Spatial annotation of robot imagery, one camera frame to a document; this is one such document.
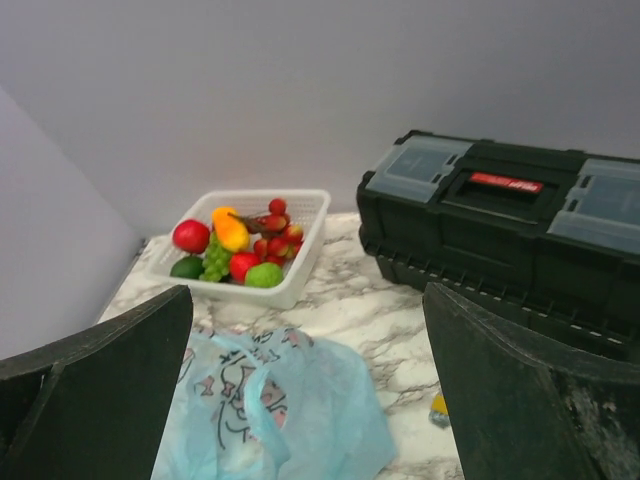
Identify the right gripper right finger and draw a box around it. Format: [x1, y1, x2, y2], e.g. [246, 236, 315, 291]
[423, 282, 639, 479]

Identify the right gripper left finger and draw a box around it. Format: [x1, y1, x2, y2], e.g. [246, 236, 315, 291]
[1, 286, 193, 479]

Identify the light blue plastic bag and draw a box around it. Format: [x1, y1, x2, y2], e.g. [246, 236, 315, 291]
[151, 327, 396, 479]

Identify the dark green fake lime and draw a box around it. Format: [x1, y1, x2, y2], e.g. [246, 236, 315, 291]
[169, 256, 204, 280]

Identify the green fake grape bunch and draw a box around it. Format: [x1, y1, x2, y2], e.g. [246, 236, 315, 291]
[199, 232, 233, 283]

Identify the red fake peach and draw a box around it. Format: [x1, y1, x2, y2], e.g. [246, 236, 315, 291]
[229, 252, 262, 284]

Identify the red fake cherry bunch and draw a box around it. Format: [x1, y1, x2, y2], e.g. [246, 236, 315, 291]
[241, 197, 304, 266]

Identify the green fake fruit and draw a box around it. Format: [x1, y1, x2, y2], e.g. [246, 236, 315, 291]
[244, 262, 284, 289]

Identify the hex key set yellow holder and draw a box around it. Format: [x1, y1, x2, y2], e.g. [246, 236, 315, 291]
[429, 392, 451, 429]

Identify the black plastic toolbox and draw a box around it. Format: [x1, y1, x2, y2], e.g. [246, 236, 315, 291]
[356, 130, 639, 363]

